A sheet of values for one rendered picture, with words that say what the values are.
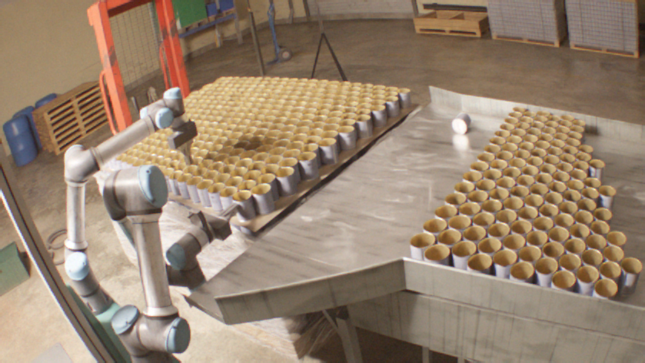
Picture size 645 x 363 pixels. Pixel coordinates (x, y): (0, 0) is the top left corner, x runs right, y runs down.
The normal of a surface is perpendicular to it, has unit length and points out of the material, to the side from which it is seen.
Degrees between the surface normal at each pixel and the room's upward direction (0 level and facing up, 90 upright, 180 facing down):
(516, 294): 90
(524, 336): 90
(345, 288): 90
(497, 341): 90
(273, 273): 0
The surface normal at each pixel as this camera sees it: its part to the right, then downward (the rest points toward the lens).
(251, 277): -0.18, -0.87
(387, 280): 0.13, 0.45
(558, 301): -0.60, 0.47
